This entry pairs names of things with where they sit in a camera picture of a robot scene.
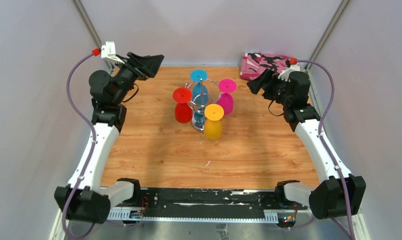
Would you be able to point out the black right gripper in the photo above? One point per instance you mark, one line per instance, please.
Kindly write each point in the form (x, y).
(268, 77)

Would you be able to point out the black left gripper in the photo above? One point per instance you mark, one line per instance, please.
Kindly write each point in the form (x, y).
(149, 65)

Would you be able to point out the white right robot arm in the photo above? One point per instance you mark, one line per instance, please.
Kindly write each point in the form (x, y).
(339, 193)

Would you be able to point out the pink camouflage folded cloth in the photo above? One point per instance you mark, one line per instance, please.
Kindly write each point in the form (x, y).
(255, 63)

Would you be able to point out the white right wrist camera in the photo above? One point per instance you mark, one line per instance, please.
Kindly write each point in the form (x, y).
(284, 75)

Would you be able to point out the yellow plastic wine glass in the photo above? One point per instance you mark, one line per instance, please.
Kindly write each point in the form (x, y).
(213, 125)

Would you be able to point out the blue plastic wine glass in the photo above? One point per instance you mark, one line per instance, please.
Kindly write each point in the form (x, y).
(199, 97)

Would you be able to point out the red plastic wine glass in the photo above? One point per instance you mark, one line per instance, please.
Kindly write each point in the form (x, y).
(182, 111)

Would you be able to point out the pink plastic wine glass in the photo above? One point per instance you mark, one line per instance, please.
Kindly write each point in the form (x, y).
(227, 87)

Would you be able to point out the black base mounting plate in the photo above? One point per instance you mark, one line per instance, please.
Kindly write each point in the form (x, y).
(208, 205)

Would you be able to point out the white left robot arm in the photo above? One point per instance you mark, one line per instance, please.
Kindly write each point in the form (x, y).
(83, 199)

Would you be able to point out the chrome wire glass rack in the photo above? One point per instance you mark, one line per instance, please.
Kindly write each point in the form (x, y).
(213, 94)

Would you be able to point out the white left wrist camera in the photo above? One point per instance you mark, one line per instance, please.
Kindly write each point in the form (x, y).
(108, 53)

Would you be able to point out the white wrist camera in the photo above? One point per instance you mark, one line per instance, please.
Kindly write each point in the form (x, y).
(284, 75)
(108, 53)

